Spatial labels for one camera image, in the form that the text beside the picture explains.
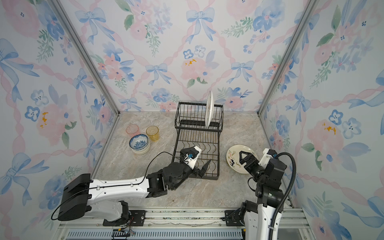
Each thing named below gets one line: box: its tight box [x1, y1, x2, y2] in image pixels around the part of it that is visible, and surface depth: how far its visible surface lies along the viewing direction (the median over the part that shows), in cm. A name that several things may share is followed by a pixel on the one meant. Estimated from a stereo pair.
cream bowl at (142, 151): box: [131, 140, 150, 155], surface depth 93 cm
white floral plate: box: [205, 90, 215, 129], surface depth 90 cm
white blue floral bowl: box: [129, 134, 149, 151], surface depth 97 cm
